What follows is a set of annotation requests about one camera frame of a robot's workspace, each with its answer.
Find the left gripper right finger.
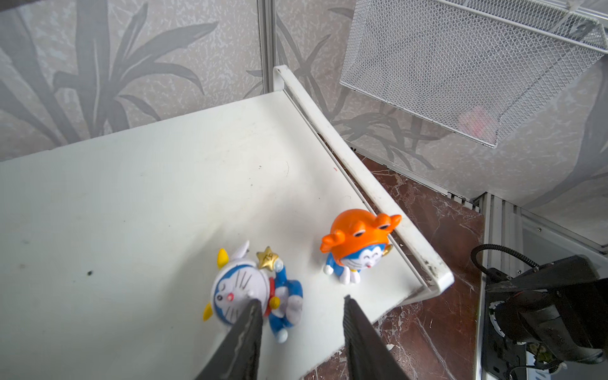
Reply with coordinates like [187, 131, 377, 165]
[343, 295, 409, 380]

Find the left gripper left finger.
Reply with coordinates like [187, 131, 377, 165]
[196, 300, 263, 380]

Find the white hooded Doraemon figure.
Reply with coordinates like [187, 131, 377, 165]
[204, 241, 303, 344]

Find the pink toy in basket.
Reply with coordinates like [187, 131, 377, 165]
[458, 106, 499, 145]

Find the orange hooded Doraemon figure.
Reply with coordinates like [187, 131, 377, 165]
[320, 209, 402, 285]

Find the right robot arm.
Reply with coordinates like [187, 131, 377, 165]
[471, 254, 607, 379]

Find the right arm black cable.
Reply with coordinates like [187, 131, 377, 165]
[469, 243, 541, 281]

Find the white wire mesh basket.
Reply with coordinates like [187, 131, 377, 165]
[340, 1, 607, 148]

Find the white two-tier shelf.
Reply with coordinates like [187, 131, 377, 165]
[1, 66, 454, 379]

